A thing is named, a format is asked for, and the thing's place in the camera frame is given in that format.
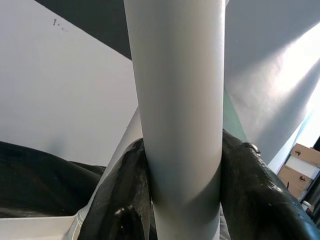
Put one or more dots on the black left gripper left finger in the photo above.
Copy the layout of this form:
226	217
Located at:
120	200

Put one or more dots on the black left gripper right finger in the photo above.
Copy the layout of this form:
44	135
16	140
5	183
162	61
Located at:
255	200

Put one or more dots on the white plastic table leg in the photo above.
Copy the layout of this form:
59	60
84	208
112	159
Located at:
175	100
120	150

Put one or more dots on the brown cardboard box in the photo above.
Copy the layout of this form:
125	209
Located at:
295	181
306	155

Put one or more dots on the black plastic sheet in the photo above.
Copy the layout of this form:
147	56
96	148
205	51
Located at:
37	180

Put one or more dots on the black wall strip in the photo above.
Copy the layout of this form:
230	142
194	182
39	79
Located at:
100	25

